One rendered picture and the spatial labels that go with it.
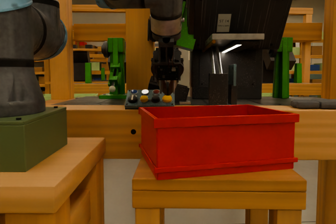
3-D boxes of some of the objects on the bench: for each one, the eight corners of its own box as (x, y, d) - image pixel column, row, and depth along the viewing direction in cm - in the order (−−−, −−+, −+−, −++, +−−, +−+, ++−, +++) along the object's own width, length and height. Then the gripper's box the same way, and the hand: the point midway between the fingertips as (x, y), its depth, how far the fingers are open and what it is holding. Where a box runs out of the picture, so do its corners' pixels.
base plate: (370, 111, 99) (371, 105, 98) (49, 110, 101) (49, 104, 101) (312, 100, 140) (312, 96, 140) (86, 100, 143) (86, 96, 143)
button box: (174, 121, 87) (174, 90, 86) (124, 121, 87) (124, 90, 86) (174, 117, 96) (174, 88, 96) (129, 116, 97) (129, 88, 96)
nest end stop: (162, 96, 111) (164, 87, 108) (147, 92, 112) (148, 83, 108) (162, 94, 112) (164, 85, 109) (148, 90, 113) (149, 81, 109)
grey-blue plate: (237, 105, 100) (238, 64, 99) (231, 105, 100) (232, 64, 99) (231, 102, 109) (232, 65, 108) (226, 102, 109) (227, 65, 108)
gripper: (146, 40, 68) (151, 109, 81) (185, 40, 67) (183, 109, 81) (149, 24, 74) (152, 90, 88) (184, 24, 74) (182, 90, 88)
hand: (167, 90), depth 86 cm, fingers closed
